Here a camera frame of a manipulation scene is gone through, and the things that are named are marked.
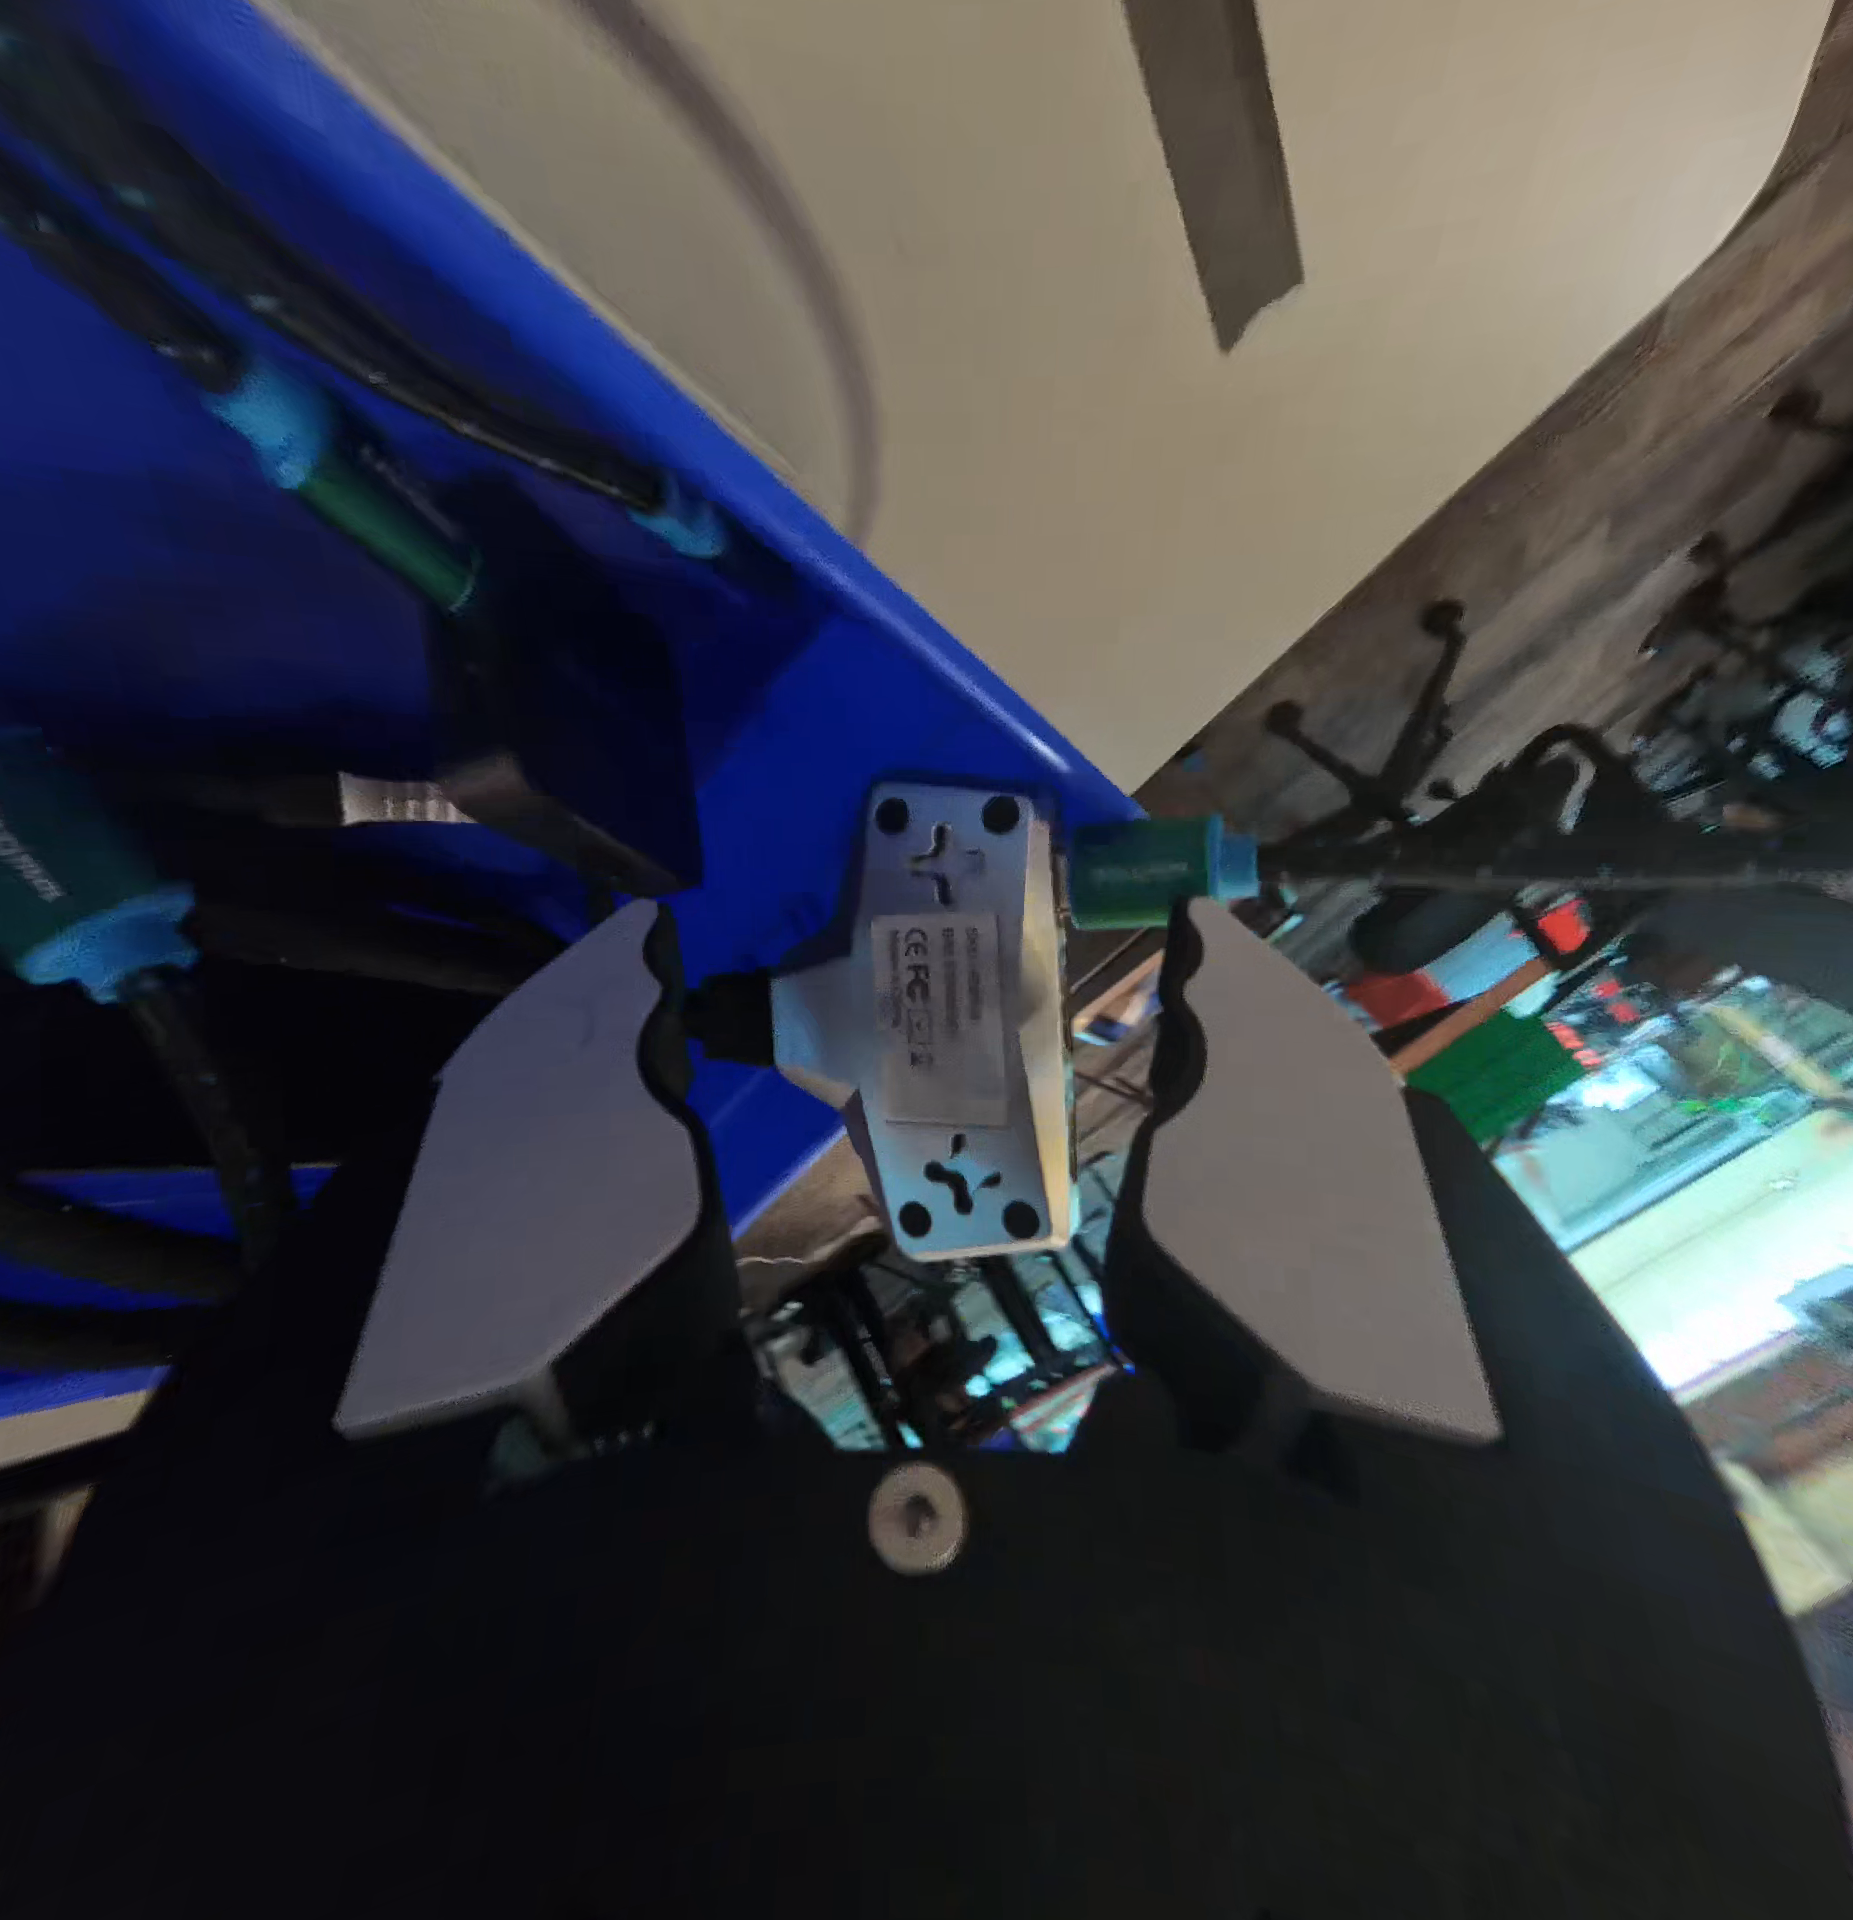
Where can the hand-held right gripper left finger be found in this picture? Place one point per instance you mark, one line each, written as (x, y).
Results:
(520, 1171)

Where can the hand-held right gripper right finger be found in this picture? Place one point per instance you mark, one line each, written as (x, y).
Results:
(1316, 1184)

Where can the silver hub adapter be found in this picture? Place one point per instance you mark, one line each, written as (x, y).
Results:
(940, 1020)

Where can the blue plastic bin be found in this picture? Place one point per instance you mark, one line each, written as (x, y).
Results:
(117, 601)

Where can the green corrugated bin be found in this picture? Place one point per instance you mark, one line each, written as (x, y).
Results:
(1495, 1073)

